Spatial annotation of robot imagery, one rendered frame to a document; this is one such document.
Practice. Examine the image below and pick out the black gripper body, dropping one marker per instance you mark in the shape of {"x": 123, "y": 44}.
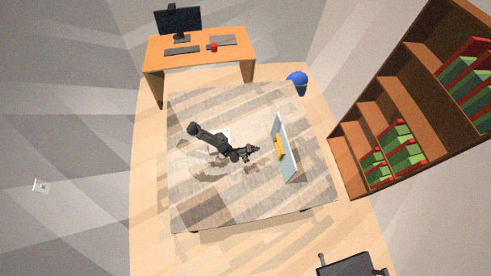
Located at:
{"x": 245, "y": 149}

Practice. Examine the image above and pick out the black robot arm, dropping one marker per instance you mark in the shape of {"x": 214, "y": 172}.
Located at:
{"x": 218, "y": 140}

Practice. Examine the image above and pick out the gold picture frame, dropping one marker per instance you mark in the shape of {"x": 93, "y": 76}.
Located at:
{"x": 279, "y": 146}

